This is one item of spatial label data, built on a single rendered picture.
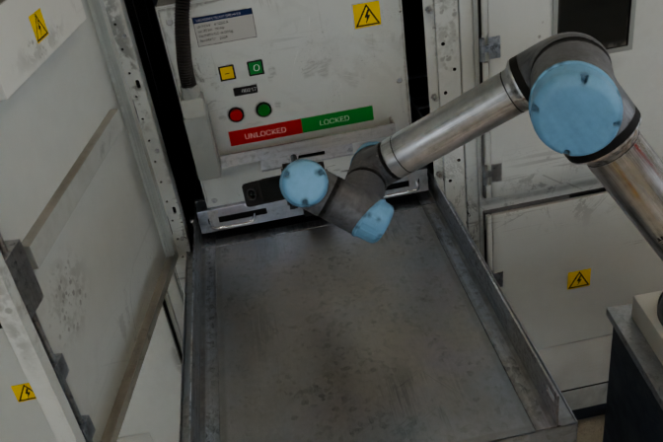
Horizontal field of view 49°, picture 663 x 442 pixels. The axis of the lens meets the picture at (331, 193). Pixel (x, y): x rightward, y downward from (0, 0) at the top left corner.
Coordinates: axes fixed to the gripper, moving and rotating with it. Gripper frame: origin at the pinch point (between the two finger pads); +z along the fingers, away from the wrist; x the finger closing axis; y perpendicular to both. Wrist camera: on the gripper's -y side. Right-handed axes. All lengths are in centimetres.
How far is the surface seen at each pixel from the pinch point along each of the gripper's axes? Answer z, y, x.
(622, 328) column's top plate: -14, 58, -39
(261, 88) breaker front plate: 4.2, -1.6, 21.5
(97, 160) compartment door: -19.8, -32.4, 10.5
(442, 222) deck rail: 9.4, 32.5, -14.0
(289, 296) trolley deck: -2.8, -3.8, -21.9
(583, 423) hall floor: 57, 74, -84
